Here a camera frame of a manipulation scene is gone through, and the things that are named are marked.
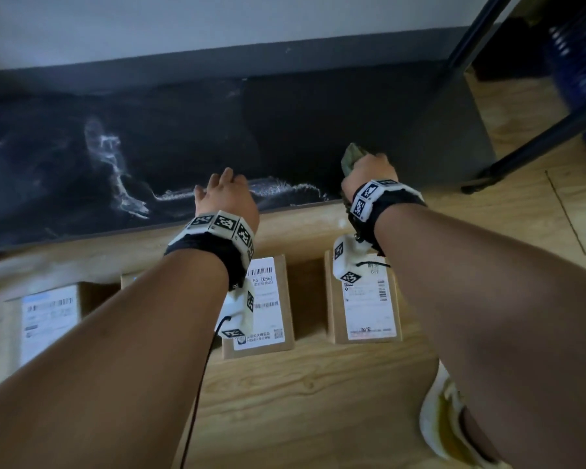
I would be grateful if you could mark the black marker wristband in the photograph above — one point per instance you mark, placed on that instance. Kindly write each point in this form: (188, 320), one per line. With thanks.
(210, 249)
(395, 200)

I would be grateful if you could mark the person's yellow-green shoe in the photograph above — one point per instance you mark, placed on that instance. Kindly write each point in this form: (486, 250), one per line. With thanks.
(444, 424)

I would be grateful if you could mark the person's left forearm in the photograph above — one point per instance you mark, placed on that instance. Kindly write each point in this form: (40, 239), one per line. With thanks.
(102, 376)

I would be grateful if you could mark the person's left hand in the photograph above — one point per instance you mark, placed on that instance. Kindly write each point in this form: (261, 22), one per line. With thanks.
(229, 200)

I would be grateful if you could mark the blue plastic crate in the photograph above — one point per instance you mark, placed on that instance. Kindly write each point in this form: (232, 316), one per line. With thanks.
(581, 58)

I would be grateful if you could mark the dark metal shelf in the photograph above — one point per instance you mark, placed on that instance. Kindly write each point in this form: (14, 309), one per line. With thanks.
(298, 131)

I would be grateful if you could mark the green and pink cleaning cloth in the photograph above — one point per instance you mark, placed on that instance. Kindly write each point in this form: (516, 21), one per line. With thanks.
(354, 156)

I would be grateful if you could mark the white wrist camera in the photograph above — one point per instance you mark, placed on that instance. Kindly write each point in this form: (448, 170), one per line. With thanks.
(239, 307)

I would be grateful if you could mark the white marker cube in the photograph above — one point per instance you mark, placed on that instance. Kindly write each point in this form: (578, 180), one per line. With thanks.
(344, 261)

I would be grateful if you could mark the person's right hand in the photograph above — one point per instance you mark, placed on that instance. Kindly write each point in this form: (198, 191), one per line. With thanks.
(371, 170)

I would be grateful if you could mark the person's right forearm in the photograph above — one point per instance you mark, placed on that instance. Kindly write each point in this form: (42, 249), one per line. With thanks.
(493, 327)

